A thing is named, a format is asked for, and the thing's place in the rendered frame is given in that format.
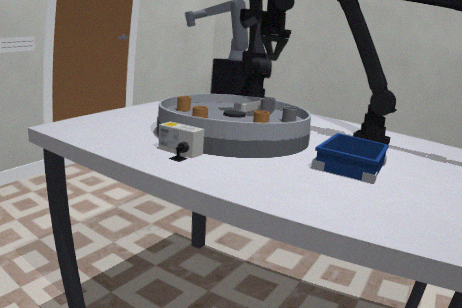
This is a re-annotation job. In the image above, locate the bronze bushing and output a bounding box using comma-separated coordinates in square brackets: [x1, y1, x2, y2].
[253, 110, 270, 123]
[177, 96, 191, 111]
[192, 106, 208, 118]

